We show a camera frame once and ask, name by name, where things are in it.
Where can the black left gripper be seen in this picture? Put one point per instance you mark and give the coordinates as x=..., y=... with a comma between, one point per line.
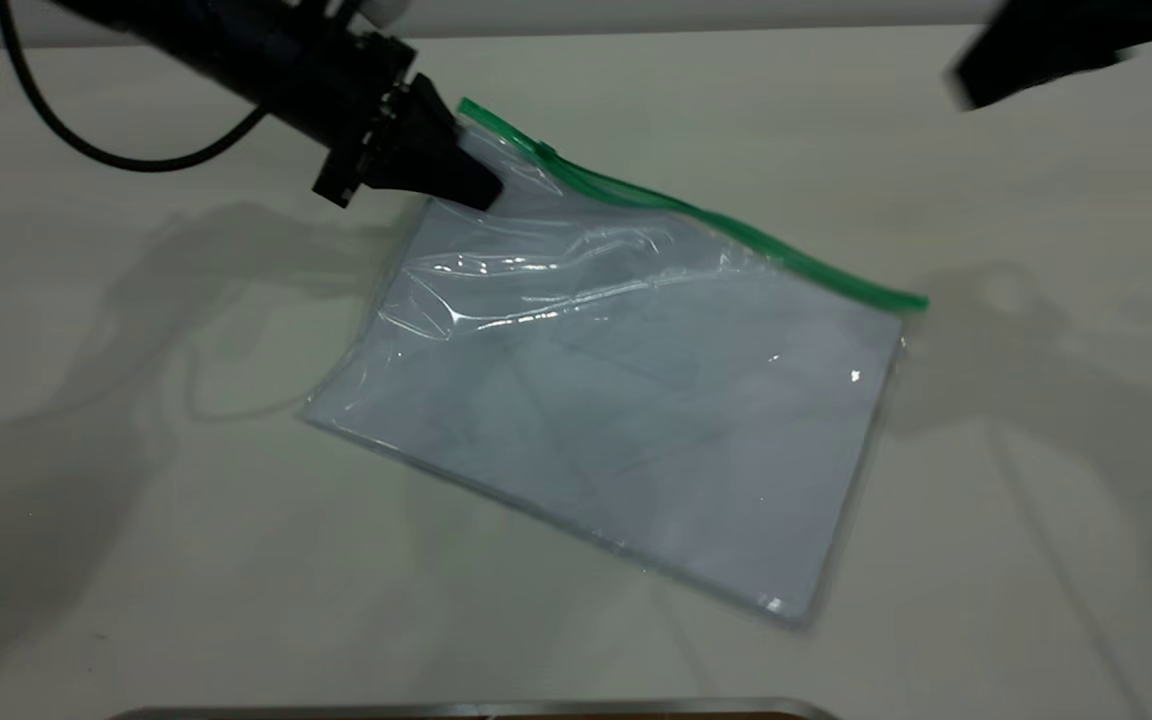
x=366, y=130

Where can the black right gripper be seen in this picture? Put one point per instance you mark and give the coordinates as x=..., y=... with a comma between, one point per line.
x=1116, y=25

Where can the green zipper slider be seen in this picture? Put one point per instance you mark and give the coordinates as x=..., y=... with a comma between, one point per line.
x=545, y=152

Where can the clear plastic zipper bag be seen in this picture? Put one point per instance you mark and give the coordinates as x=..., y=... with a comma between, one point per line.
x=636, y=400

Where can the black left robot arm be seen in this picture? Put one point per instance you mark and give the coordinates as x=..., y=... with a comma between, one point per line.
x=236, y=50

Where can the white paper stack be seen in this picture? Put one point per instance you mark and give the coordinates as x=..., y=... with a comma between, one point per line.
x=686, y=450

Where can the silver metal frame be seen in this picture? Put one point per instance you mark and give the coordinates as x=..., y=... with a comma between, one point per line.
x=436, y=709

